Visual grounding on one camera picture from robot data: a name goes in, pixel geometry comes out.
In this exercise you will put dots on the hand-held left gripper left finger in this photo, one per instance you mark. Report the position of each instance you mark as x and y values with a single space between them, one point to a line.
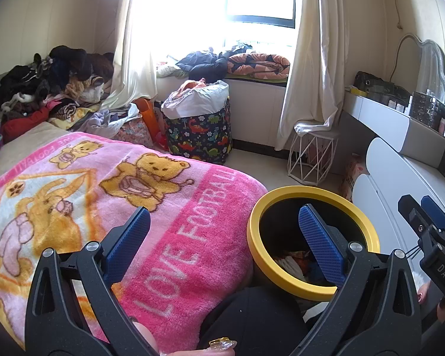
128 244

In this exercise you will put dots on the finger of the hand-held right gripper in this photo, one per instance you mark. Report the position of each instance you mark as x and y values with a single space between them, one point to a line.
413 215
435 213

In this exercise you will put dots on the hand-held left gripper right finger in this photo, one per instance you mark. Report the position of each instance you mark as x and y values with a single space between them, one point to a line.
322 246

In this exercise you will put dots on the yellow rimmed black bin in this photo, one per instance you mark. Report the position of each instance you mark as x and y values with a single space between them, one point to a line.
311 193

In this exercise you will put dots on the person's right hand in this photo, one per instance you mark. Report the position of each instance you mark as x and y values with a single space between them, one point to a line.
423 292

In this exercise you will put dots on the person's left hand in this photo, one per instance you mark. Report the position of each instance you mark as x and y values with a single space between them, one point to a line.
144 339

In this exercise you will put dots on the white rounded cabinet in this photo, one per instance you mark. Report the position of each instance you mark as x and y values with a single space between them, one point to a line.
389 178

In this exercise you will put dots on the pink bear printed blanket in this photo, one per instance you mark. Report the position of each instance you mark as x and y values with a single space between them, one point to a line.
207 200

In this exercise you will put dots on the clear cosmetic organizer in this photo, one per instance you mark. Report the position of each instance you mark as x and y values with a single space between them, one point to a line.
428 107

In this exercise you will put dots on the floral fabric bag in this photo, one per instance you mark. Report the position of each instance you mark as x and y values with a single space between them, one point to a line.
133 133

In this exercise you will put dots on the lilac white clothing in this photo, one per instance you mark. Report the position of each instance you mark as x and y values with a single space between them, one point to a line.
107 120

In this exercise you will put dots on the dinosaur print fabric basket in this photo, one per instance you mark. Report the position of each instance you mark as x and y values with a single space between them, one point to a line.
196 133

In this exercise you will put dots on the orange bag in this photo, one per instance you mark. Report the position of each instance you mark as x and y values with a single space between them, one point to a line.
148 115

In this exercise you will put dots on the yellow packet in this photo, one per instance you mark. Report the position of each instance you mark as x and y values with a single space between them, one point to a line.
358 89

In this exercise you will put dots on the olive green bag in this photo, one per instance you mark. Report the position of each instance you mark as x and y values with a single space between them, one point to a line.
374 83

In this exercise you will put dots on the yellow brown printed blanket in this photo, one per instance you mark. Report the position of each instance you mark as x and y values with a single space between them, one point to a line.
74 113

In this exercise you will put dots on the wavy edged mirror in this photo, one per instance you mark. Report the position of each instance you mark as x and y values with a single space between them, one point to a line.
430 66

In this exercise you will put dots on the red cloth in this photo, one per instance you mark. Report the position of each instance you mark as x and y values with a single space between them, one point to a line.
22 124

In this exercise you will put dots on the white plastic bag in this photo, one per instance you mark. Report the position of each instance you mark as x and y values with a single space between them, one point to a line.
200 100

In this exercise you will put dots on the orange pink cloth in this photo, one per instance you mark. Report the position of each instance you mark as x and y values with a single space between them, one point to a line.
187 87

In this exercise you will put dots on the white green pillow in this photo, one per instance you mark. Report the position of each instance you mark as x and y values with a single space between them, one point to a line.
167 70

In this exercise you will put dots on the cream curtain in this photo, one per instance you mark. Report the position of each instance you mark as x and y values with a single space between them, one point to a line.
137 44
319 63

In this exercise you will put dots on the pile of dark clothes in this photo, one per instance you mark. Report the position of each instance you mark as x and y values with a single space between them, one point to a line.
66 59

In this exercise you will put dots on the black jacket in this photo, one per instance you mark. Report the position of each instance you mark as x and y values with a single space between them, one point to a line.
204 63

